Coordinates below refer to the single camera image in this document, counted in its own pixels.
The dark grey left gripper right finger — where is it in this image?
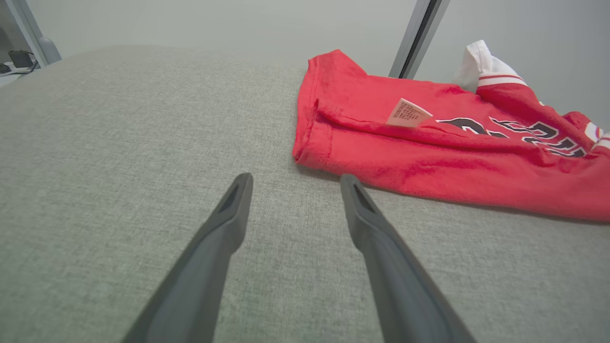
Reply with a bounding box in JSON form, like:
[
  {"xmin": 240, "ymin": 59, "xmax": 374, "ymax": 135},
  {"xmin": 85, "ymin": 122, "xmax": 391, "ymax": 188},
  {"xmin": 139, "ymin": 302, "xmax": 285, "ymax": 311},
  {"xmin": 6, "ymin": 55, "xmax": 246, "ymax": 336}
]
[{"xmin": 340, "ymin": 174, "xmax": 477, "ymax": 343}]

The red jersey black lettering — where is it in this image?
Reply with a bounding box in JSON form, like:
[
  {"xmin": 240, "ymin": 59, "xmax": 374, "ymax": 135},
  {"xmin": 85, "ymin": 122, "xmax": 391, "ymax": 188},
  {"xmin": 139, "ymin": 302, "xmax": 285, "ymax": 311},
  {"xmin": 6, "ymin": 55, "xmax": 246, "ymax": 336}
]
[{"xmin": 292, "ymin": 40, "xmax": 610, "ymax": 223}]

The grey partition post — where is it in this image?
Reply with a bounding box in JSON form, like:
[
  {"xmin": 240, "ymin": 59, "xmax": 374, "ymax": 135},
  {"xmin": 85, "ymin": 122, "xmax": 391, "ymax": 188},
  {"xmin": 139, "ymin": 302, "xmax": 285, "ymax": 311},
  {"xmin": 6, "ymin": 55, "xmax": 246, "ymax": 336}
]
[
  {"xmin": 4, "ymin": 0, "xmax": 51, "ymax": 67},
  {"xmin": 388, "ymin": 0, "xmax": 451, "ymax": 80}
]

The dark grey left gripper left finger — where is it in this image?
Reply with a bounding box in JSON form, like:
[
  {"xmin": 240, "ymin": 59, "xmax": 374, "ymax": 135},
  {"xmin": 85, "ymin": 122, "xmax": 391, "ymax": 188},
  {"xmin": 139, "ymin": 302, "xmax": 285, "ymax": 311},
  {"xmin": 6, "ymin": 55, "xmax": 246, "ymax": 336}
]
[{"xmin": 122, "ymin": 173, "xmax": 254, "ymax": 343}]

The grey fabric table cover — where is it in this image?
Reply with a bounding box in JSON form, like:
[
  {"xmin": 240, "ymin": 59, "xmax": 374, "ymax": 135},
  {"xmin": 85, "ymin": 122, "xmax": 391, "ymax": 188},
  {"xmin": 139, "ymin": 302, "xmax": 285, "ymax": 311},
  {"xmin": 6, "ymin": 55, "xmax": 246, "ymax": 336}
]
[{"xmin": 0, "ymin": 45, "xmax": 610, "ymax": 343}]

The white power strip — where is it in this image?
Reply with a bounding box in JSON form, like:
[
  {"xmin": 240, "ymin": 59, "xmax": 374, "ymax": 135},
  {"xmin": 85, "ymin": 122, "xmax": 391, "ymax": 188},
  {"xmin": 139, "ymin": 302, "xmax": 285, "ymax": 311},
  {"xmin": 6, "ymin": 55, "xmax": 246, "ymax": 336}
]
[{"xmin": 0, "ymin": 63, "xmax": 41, "ymax": 79}]

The grey cylindrical post foot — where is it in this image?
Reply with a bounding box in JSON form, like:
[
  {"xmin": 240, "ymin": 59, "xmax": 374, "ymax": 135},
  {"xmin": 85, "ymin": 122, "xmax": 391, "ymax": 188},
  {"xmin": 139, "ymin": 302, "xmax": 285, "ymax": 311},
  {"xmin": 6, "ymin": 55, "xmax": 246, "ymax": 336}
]
[{"xmin": 38, "ymin": 37, "xmax": 62, "ymax": 66}]

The black power adapter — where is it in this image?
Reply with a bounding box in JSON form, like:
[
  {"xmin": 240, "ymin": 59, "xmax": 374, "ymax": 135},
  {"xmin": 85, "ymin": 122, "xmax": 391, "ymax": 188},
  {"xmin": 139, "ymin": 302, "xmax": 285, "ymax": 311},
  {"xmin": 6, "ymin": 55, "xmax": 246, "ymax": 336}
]
[{"xmin": 8, "ymin": 50, "xmax": 35, "ymax": 69}]

